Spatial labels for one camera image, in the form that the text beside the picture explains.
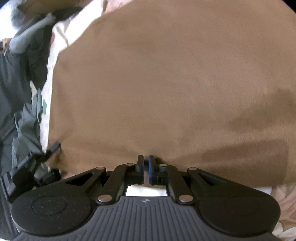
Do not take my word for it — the grey neck pillow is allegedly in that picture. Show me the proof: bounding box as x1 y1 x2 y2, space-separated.
9 13 56 54

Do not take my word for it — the brown t-shirt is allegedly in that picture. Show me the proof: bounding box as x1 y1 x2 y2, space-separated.
46 0 296 188

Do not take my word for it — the cream cartoon print blanket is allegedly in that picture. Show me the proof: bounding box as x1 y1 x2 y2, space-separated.
39 0 296 239

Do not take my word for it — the dark grey pillow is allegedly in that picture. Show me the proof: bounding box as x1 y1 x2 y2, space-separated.
1 26 52 141

